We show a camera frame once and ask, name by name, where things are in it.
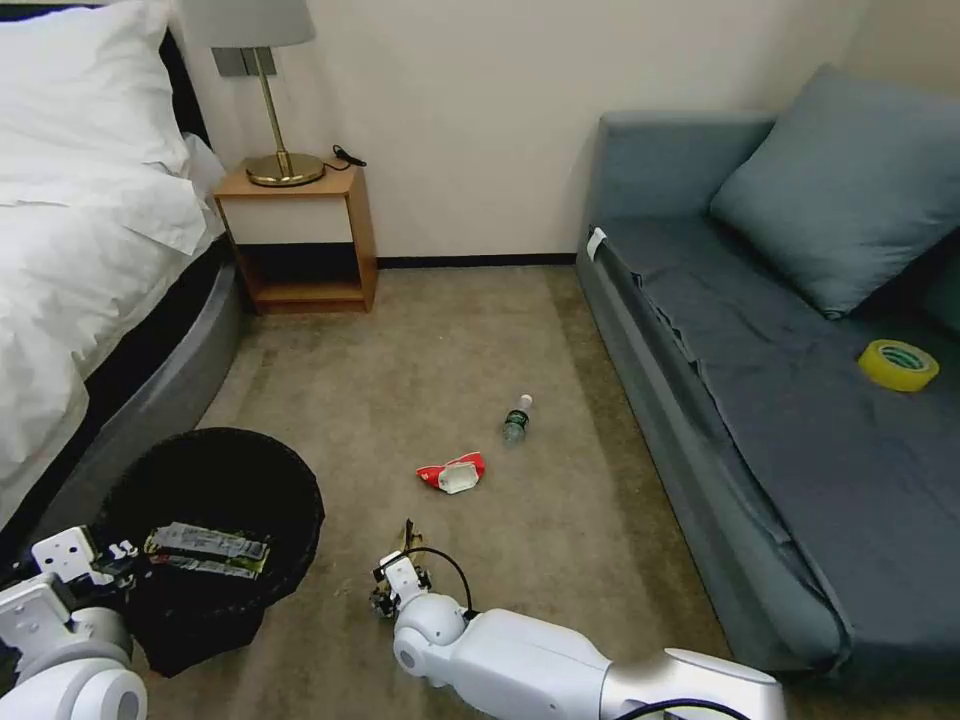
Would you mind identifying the black trash bin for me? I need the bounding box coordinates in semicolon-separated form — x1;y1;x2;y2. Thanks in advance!
88;426;327;678

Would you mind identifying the red snack packet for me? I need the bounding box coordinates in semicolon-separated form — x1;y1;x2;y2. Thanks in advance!
416;449;488;499

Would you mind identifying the green snack wrapper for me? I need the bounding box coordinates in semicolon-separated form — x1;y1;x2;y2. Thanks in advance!
143;521;272;581

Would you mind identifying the clear plastic bottle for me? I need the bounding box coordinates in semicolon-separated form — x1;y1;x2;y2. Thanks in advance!
502;392;535;446

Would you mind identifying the grey bed base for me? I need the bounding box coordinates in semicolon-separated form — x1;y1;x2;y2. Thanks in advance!
0;254;246;560

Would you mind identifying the white duvet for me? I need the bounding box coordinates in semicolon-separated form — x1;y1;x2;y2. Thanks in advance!
0;158;228;513

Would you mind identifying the black baseboard strip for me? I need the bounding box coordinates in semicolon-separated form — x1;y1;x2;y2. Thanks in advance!
376;254;580;271

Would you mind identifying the wooden nightstand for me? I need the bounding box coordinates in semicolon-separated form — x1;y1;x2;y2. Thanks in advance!
212;165;379;316

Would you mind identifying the blue-grey sofa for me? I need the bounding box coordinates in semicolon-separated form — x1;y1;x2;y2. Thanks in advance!
575;110;960;685

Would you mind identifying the white bed pillow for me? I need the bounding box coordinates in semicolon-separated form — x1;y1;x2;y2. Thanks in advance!
182;132;226;220
0;0;193;208

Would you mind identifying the brass table lamp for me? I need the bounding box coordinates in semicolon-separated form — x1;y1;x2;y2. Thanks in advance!
182;0;328;190

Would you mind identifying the black headboard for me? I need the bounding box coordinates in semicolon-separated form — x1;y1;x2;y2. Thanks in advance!
155;26;202;144

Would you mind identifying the yellow tape roll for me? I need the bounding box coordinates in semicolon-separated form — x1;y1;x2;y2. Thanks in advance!
857;338;941;394

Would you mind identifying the blue-grey cushion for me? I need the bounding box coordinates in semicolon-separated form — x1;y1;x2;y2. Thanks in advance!
707;62;960;322

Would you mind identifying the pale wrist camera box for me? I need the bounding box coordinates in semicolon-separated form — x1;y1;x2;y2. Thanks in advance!
378;554;423;595

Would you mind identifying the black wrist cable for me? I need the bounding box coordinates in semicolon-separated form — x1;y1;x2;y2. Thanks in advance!
408;548;482;621

